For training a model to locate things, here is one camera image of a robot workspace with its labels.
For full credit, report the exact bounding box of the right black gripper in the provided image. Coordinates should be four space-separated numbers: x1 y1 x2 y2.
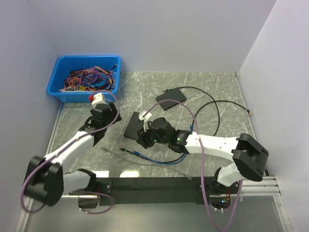
137 119 170 149

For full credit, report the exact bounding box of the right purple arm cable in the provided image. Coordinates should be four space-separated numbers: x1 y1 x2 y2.
142 101 243 232

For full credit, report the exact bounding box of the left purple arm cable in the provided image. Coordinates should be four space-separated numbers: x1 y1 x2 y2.
19 90 123 215

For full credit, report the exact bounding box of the aluminium frame rail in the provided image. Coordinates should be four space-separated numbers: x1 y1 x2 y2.
14 103 290 232

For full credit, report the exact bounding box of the black cable gold plug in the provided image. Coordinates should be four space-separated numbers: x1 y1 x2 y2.
118 147 189 163

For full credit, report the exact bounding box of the grey ethernet cable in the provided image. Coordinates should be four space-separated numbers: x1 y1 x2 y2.
100 146 192 181

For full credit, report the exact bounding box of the black ethernet cable long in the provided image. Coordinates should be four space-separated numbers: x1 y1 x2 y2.
163 86 252 136

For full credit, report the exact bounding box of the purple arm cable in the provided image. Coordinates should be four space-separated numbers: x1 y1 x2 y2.
142 101 243 232
19 90 123 215

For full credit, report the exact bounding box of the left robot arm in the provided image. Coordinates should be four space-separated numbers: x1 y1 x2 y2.
21 102 121 206

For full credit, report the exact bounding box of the black base crossbar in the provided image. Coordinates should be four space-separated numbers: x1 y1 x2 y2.
94 176 204 204

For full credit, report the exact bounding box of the blue ethernet cable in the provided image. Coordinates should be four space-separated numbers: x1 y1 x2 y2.
133 123 195 165

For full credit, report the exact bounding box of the blue plastic bin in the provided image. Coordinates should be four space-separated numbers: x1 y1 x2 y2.
46 55 121 103

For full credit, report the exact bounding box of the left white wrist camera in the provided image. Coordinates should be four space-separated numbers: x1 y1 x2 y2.
89 93 106 107

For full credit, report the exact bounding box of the black network switch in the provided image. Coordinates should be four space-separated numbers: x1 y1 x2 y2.
155 87 186 111
124 111 144 141

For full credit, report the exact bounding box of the tangled coloured wires bundle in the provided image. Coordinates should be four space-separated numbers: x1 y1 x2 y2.
59 63 119 93

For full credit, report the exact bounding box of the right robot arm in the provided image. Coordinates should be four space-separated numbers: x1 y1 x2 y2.
137 117 269 193

